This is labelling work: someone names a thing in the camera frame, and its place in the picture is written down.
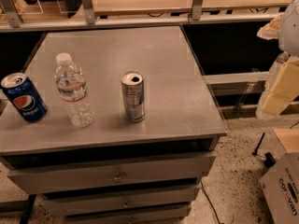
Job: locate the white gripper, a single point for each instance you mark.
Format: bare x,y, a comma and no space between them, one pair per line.
290,32

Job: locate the clear plastic water bottle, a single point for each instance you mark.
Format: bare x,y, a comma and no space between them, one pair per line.
73,89

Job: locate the brown cardboard piece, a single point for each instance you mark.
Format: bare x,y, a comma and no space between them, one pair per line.
289,139

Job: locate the black tool on floor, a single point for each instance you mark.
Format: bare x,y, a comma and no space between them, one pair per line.
266,155

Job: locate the white cardboard box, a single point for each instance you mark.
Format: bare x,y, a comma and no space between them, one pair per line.
280,187

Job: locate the top grey drawer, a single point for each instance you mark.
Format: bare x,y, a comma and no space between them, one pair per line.
97,174

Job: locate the grey drawer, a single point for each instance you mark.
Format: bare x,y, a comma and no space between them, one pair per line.
134,216
97,174
128,199

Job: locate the silver energy drink can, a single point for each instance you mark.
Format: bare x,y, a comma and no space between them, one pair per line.
132,86

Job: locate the middle grey drawer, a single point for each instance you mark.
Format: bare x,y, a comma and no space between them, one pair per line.
128,199

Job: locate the bottom grey drawer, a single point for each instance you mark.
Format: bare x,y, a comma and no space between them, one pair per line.
134,216

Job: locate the grey drawer cabinet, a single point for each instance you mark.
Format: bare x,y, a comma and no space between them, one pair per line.
180,113

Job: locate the blue Pepsi can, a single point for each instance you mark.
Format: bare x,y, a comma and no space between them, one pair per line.
22,93

